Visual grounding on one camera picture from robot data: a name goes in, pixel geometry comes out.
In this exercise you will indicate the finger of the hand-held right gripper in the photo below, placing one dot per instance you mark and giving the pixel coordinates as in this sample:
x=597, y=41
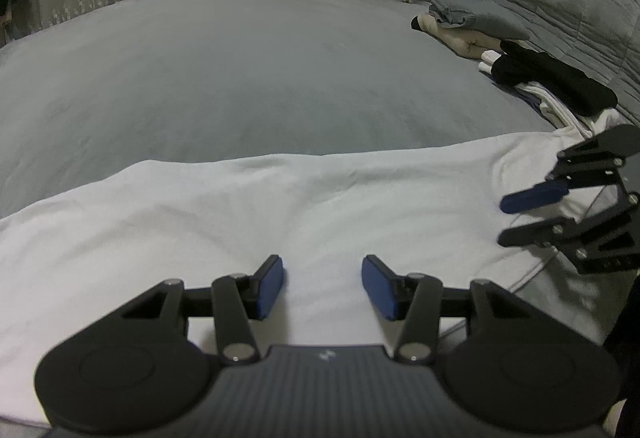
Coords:
x=540, y=233
x=535, y=198

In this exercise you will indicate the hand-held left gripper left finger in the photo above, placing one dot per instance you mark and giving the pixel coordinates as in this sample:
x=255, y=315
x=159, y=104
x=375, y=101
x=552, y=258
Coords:
x=270, y=285

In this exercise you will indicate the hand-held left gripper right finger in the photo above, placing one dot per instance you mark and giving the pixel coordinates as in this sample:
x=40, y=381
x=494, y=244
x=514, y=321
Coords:
x=377, y=285

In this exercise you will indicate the white t-shirt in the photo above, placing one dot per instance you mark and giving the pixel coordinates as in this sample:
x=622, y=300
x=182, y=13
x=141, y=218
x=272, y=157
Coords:
x=250, y=208

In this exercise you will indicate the folded white garment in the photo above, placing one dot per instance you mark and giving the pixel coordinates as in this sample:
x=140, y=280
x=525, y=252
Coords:
x=560, y=113

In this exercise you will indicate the folded black garment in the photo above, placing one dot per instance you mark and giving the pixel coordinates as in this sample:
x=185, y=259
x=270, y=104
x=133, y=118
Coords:
x=550, y=73

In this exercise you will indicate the folded beige garment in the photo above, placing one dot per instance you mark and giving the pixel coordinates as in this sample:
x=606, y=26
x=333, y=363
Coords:
x=465, y=43

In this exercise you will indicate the folded grey garment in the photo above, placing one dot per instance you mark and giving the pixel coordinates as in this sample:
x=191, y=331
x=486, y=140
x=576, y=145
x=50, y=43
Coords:
x=480, y=13

